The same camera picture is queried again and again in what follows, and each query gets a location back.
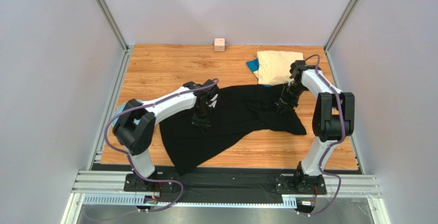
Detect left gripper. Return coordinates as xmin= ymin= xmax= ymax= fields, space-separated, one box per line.
xmin=192 ymin=103 xmax=215 ymax=134

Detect black t shirt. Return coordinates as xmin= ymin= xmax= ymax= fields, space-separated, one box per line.
xmin=159 ymin=85 xmax=307 ymax=175

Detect light blue headphones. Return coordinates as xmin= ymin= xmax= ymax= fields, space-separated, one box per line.
xmin=111 ymin=99 xmax=143 ymax=127

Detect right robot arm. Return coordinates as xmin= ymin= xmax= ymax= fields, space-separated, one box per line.
xmin=278 ymin=60 xmax=355 ymax=185

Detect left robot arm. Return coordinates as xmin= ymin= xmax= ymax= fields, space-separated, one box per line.
xmin=106 ymin=78 xmax=219 ymax=181

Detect cream folded t shirt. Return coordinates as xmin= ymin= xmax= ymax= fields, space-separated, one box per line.
xmin=257 ymin=50 xmax=303 ymax=85

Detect blue folded t shirt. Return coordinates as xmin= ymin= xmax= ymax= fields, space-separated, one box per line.
xmin=246 ymin=58 xmax=260 ymax=81

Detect small beige cube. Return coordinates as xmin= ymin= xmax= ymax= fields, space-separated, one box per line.
xmin=213 ymin=38 xmax=227 ymax=52

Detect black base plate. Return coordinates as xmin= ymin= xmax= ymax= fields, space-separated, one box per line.
xmin=90 ymin=163 xmax=362 ymax=204

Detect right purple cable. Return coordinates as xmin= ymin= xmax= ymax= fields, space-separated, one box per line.
xmin=296 ymin=53 xmax=346 ymax=217

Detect aluminium frame rail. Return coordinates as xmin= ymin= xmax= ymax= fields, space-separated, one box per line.
xmin=62 ymin=165 xmax=390 ymax=223

